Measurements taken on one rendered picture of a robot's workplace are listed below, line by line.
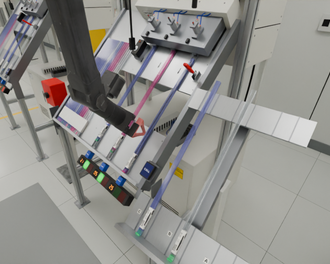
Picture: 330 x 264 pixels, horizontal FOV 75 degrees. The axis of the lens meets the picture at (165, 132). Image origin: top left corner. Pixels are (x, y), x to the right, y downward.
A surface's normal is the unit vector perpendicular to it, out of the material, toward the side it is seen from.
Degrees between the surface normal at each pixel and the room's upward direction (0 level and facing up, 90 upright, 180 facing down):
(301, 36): 90
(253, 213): 0
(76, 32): 101
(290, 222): 0
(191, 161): 0
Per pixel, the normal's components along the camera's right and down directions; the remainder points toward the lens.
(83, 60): 0.86, 0.43
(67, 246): 0.02, -0.84
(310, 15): -0.69, 0.39
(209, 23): -0.46, -0.34
